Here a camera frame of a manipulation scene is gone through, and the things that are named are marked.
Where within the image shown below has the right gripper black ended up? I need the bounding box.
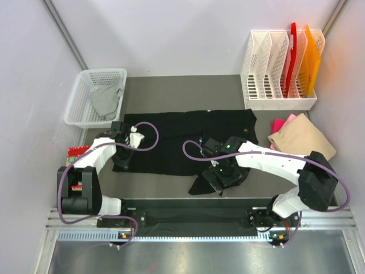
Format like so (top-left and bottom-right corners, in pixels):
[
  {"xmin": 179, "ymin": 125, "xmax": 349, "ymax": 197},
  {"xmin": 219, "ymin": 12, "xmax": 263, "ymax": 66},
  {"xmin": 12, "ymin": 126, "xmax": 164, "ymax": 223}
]
[{"xmin": 203, "ymin": 161, "xmax": 248, "ymax": 196}]

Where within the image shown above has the black daisy print t shirt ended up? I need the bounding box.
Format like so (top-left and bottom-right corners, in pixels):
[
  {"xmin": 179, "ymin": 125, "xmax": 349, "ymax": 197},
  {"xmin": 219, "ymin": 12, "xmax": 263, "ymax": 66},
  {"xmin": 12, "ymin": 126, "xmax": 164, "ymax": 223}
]
[{"xmin": 124, "ymin": 110, "xmax": 258, "ymax": 195}]

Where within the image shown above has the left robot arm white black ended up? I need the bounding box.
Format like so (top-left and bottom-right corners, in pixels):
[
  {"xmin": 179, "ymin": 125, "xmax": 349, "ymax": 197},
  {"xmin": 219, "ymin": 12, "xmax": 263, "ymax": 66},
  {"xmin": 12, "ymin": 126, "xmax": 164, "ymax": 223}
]
[{"xmin": 57, "ymin": 122, "xmax": 139, "ymax": 227}]

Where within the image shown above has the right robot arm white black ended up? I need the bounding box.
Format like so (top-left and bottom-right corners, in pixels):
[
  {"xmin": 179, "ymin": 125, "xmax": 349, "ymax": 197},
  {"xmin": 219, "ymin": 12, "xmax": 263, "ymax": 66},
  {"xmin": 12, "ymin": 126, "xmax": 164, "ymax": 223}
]
[{"xmin": 202, "ymin": 136, "xmax": 338, "ymax": 226}]

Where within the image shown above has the red illustrated book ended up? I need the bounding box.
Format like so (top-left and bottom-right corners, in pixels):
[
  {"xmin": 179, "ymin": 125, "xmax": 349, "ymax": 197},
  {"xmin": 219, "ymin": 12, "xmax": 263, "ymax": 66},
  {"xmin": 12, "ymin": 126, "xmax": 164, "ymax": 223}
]
[{"xmin": 66, "ymin": 146, "xmax": 91, "ymax": 167}]

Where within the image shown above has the grey cloth in basket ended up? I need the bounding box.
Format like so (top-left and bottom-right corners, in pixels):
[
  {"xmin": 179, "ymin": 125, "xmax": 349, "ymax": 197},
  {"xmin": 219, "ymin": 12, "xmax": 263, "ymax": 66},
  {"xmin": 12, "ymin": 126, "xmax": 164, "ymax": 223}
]
[{"xmin": 90, "ymin": 78, "xmax": 123, "ymax": 120}]

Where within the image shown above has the white plastic mesh basket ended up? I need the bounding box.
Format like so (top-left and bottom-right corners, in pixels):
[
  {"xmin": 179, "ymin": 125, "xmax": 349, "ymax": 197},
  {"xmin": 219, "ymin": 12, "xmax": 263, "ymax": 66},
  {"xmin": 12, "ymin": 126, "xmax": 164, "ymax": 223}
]
[{"xmin": 64, "ymin": 68, "xmax": 127, "ymax": 129}]

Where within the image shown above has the pink t shirt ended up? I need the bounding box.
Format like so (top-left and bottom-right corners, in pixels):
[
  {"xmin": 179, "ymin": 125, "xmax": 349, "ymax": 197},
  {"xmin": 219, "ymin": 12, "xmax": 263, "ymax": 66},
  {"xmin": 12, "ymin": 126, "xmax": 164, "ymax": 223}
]
[{"xmin": 268, "ymin": 114, "xmax": 297, "ymax": 151}]

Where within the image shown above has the beige t shirt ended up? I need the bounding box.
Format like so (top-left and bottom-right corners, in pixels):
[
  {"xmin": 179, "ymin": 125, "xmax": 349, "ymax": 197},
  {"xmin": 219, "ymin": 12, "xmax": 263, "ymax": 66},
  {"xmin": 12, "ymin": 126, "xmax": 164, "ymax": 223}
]
[{"xmin": 268, "ymin": 114, "xmax": 336, "ymax": 160}]

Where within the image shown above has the white file organizer rack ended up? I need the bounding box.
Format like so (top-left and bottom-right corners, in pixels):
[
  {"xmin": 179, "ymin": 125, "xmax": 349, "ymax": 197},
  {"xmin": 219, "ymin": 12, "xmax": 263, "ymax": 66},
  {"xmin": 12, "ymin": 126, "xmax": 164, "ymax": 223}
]
[{"xmin": 240, "ymin": 30, "xmax": 317, "ymax": 111}]

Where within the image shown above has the orange plastic folder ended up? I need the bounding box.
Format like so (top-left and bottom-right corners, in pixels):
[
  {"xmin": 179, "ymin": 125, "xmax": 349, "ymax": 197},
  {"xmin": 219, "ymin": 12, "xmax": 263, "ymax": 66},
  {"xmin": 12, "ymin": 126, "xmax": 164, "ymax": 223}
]
[{"xmin": 298, "ymin": 25, "xmax": 321, "ymax": 98}]

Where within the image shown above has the red plastic folder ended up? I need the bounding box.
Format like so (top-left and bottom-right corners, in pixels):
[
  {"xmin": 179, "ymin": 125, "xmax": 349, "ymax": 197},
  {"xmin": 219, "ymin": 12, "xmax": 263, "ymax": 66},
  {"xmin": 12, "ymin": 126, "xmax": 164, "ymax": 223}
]
[{"xmin": 284, "ymin": 22, "xmax": 297, "ymax": 98}]

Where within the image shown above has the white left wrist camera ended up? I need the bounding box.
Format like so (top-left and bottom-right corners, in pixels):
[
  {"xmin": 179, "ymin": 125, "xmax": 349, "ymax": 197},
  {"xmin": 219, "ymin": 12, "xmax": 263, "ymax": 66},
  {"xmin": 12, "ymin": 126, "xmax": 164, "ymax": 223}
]
[{"xmin": 129, "ymin": 126, "xmax": 145, "ymax": 148}]

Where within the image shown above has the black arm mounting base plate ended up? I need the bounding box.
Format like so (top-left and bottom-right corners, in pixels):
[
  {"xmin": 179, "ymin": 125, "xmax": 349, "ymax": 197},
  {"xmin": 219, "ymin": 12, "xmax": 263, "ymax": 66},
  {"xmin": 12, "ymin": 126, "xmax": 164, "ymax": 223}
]
[{"xmin": 96, "ymin": 207, "xmax": 301, "ymax": 229}]

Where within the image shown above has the white slotted cable duct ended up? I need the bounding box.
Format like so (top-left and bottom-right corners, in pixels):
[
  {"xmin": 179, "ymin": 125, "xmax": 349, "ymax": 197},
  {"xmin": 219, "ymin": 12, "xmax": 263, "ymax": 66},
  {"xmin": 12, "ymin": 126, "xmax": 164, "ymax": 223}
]
[{"xmin": 57, "ymin": 230, "xmax": 287, "ymax": 243}]

